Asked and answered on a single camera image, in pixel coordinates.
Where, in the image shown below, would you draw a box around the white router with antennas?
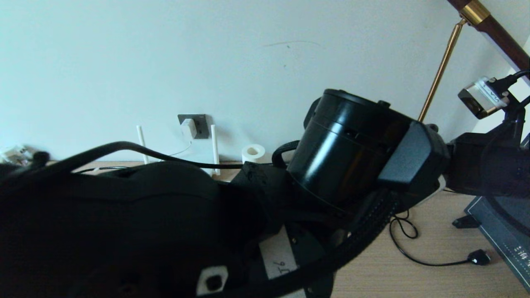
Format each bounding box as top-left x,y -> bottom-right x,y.
137,124 -> 221,176

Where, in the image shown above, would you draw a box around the brass desk lamp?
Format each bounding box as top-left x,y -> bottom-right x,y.
418,0 -> 530,123

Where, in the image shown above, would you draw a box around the white toilet paper roll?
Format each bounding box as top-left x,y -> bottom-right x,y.
242,144 -> 266,164

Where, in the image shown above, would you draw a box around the clear plastic wrapper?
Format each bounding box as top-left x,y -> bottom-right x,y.
0,145 -> 34,166

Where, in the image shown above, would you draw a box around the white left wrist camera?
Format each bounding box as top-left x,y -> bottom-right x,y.
410,174 -> 448,207

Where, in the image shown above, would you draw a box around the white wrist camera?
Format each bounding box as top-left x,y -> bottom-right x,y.
410,174 -> 448,207
458,77 -> 511,120

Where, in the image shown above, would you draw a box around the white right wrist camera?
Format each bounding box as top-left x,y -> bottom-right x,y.
458,77 -> 511,120

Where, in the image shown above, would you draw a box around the black braided left wrist cable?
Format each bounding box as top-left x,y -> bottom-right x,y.
232,140 -> 402,298

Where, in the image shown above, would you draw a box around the black cables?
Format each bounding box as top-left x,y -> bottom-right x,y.
389,209 -> 491,266

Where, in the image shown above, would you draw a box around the grey wall socket plate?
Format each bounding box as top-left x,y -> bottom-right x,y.
178,114 -> 209,139

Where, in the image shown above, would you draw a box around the thin white adapter cable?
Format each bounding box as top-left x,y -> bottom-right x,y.
170,141 -> 193,158

